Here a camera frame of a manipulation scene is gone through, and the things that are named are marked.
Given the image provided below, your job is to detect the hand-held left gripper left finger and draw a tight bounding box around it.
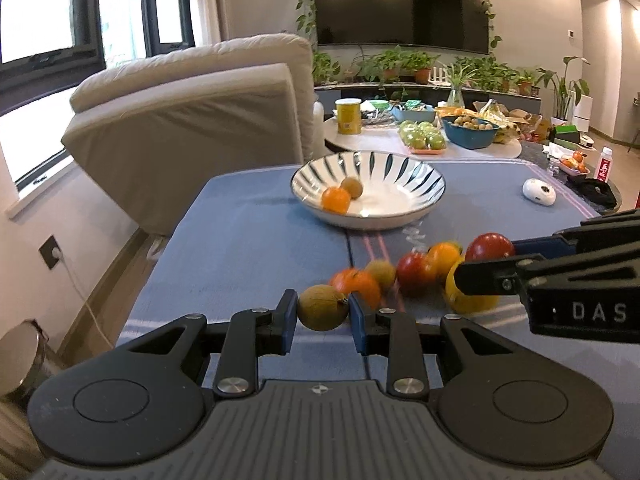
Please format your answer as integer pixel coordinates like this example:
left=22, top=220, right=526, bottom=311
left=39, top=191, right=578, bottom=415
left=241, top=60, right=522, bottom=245
left=116, top=288, right=299, bottom=401

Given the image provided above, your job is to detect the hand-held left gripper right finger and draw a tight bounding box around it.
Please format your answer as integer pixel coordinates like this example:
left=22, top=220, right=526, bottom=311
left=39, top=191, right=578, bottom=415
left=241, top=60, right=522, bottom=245
left=349, top=292, right=531, bottom=402

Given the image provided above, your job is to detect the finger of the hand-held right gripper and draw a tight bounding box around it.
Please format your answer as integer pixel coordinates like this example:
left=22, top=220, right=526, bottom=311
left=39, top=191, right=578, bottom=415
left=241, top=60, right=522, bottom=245
left=512, top=207, right=640, bottom=260
left=455, top=254, right=640, bottom=297

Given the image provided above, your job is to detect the red apple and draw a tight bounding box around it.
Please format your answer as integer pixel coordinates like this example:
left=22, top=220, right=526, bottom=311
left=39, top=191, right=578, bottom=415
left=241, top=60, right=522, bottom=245
left=396, top=252, right=437, bottom=297
left=464, top=232, right=516, bottom=263

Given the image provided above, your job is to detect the yellow lemon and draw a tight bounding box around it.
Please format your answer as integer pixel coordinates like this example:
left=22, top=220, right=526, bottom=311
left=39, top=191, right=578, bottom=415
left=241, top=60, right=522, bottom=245
left=444, top=260, right=501, bottom=316

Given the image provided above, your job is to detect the large orange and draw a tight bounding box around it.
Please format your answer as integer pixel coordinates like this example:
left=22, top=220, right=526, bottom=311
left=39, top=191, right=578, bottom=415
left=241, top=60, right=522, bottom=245
left=330, top=268, right=382, bottom=311

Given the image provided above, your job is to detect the olive brown round fruit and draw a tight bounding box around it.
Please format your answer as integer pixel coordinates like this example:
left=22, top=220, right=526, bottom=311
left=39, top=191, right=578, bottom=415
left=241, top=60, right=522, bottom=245
left=364, top=258, right=398, bottom=293

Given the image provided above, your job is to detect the white blue striped bowl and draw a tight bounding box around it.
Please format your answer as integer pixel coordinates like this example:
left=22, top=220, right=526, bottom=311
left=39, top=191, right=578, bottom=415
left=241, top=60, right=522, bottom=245
left=291, top=151, right=447, bottom=231

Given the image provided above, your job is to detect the white oval device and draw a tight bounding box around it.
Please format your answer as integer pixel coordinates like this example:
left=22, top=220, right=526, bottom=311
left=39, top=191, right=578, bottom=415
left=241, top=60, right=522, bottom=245
left=522, top=178, right=557, bottom=206

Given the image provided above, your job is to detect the blue tablecloth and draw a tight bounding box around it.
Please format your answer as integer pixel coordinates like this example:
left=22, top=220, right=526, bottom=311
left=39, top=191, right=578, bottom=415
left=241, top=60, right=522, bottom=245
left=116, top=157, right=626, bottom=386

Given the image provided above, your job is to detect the black cloth object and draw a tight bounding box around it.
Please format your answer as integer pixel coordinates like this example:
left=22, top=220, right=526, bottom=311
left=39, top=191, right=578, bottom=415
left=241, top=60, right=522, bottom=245
left=575, top=178, right=618, bottom=209

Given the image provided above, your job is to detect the tray of small oranges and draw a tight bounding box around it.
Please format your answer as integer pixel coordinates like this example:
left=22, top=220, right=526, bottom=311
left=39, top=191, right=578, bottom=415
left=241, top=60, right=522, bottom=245
left=559, top=152, right=591, bottom=177

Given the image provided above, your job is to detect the dark stone table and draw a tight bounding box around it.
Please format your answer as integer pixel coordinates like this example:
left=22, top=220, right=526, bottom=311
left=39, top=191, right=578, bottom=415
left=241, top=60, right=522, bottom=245
left=520, top=140, right=623, bottom=216

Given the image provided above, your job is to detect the bag of bananas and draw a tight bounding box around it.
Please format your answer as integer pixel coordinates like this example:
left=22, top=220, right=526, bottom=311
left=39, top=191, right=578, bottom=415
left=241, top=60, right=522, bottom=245
left=492, top=120, right=523, bottom=147

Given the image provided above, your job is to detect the small orange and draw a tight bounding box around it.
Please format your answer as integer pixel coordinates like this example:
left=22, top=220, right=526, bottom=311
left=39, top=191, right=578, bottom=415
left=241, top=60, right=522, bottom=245
left=320, top=186, right=352, bottom=213

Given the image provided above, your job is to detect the blue basin of longans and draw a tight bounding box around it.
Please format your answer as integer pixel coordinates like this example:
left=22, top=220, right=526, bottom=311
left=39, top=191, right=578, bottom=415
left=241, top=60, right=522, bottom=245
left=442, top=115, right=501, bottom=150

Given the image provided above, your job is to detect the white air purifier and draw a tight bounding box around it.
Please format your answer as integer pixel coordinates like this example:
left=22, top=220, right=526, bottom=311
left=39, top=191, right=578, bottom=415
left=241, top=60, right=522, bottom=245
left=570, top=95, right=596, bottom=136

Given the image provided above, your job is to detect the pack of green apples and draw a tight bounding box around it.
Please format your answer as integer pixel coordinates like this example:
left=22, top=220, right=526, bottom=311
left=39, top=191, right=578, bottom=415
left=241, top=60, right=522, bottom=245
left=398, top=121, right=447, bottom=155

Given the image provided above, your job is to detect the tall leafy plant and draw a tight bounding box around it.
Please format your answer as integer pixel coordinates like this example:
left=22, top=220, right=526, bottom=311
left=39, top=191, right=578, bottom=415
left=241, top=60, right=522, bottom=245
left=537, top=57, right=591, bottom=121

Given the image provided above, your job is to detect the potted green plant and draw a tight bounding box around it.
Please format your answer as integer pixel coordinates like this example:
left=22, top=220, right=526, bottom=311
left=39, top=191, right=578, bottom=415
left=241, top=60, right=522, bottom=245
left=355, top=47, right=407, bottom=83
left=406, top=50, right=441, bottom=85
left=480, top=57, right=538, bottom=97
left=312, top=52, right=342, bottom=86

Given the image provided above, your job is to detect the glass vase with plant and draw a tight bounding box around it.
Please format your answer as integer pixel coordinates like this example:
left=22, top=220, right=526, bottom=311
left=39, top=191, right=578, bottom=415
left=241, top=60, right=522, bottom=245
left=440, top=62, right=481, bottom=108

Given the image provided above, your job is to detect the round white table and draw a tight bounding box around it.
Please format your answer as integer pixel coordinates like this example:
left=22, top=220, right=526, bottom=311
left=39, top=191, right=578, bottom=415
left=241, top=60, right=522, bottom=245
left=322, top=110, right=522, bottom=161

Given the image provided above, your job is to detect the blue basket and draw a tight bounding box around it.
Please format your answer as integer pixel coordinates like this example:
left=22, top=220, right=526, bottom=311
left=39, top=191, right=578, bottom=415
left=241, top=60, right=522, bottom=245
left=392, top=105, right=436, bottom=123

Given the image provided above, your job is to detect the yellow canister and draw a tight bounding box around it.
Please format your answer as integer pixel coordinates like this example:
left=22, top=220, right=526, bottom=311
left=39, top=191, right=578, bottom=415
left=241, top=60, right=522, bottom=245
left=335, top=98, right=362, bottom=136

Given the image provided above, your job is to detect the beige recliner sofa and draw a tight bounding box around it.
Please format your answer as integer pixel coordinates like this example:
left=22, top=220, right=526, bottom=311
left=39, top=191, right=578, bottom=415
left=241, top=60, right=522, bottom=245
left=61, top=33, right=326, bottom=236

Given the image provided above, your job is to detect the hanging green vine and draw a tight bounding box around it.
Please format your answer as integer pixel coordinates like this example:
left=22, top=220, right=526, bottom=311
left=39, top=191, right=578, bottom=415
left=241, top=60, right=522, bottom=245
left=296, top=0, right=326, bottom=51
left=480, top=0, right=503, bottom=56

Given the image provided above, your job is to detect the dark television console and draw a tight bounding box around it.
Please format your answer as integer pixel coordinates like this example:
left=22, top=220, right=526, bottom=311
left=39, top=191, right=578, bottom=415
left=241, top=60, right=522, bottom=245
left=314, top=80, right=543, bottom=117

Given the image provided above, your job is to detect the metal trash can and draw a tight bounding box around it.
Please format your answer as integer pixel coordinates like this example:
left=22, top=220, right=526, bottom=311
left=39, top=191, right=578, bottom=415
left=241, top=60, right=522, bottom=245
left=0, top=319, right=63, bottom=403

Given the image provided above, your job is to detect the white curtain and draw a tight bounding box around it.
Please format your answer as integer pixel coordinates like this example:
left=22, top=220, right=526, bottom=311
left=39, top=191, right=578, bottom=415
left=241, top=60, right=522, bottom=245
left=195, top=0, right=236, bottom=47

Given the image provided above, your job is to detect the white power cable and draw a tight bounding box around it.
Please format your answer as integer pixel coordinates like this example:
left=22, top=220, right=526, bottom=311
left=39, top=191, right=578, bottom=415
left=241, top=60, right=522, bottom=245
left=57, top=255, right=117, bottom=351

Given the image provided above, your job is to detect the black wall socket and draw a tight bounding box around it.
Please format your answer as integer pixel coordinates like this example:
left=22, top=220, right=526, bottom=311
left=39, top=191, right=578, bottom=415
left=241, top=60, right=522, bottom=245
left=40, top=234, right=63, bottom=271

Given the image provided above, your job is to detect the black wall television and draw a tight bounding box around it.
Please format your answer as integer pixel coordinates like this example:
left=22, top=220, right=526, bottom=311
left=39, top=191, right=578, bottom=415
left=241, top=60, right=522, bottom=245
left=316, top=0, right=489, bottom=55

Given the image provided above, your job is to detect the narrow black frame window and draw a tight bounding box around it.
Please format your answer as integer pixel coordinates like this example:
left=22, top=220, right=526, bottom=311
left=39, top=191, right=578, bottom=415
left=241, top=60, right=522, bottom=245
left=100, top=0, right=197, bottom=67

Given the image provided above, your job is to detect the large black frame window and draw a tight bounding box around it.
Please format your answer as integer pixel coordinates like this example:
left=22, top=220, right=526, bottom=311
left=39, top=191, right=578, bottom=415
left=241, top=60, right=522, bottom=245
left=0, top=0, right=108, bottom=186

